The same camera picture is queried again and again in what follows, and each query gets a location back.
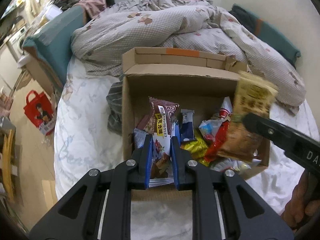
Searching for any tan peanut snack bag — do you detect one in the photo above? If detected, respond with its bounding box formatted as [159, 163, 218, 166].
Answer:
[217, 71, 278, 162]

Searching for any white red chips bag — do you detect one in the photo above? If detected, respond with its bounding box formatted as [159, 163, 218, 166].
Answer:
[199, 97, 233, 145]

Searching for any brown chocolate snack bag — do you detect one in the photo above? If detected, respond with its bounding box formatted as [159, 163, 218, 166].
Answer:
[137, 97, 180, 187]

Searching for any yellow cartoon popcorn bag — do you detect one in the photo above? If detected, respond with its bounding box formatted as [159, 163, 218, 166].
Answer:
[209, 158, 261, 174]

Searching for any right hand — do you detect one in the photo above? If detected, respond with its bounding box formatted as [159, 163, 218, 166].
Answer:
[281, 170, 319, 230]

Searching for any red candy bag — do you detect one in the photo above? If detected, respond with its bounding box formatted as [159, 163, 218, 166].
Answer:
[204, 121, 229, 163]

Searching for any yellow green snack bag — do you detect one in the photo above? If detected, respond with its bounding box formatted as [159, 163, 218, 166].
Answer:
[181, 130, 209, 167]

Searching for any white floral bed sheet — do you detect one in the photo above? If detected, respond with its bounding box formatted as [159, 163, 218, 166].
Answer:
[54, 57, 303, 239]

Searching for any dark blue snack packet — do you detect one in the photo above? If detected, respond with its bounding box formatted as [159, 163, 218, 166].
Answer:
[180, 109, 195, 142]

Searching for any brown cardboard box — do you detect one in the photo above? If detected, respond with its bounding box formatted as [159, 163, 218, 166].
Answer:
[121, 47, 271, 181]

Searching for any striped grey cloth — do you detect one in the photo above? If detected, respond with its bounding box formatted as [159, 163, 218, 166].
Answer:
[106, 75, 124, 135]

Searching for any red shopping bag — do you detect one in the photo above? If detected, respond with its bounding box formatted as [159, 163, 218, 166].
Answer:
[23, 90, 56, 136]

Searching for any checkered floral duvet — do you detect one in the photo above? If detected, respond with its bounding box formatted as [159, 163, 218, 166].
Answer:
[71, 0, 306, 112]

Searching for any teal cushion on left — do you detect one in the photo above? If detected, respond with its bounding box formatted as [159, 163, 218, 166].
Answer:
[23, 5, 87, 90]

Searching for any teal pillow at wall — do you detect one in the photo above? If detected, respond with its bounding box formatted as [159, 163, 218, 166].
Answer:
[229, 4, 302, 68]

